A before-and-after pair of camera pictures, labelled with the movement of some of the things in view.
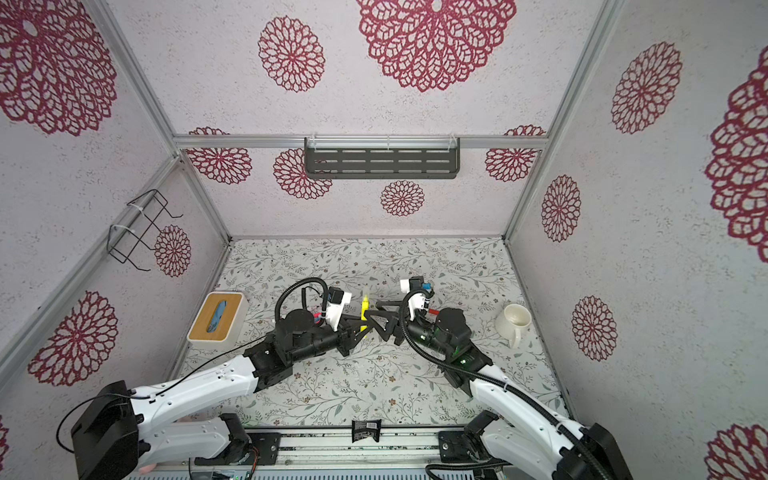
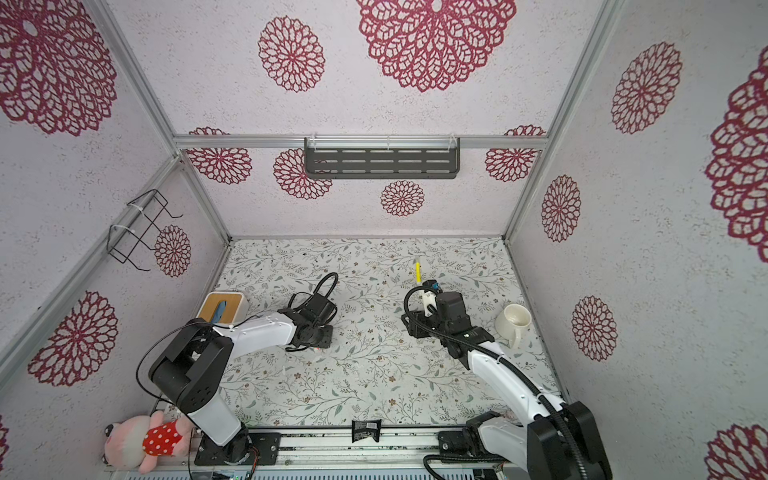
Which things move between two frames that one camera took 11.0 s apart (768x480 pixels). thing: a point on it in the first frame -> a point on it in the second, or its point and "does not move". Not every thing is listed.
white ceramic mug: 509,324 does not move
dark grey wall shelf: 381,157 does not move
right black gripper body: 425,334 -> 434,320
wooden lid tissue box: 221,320 does not move
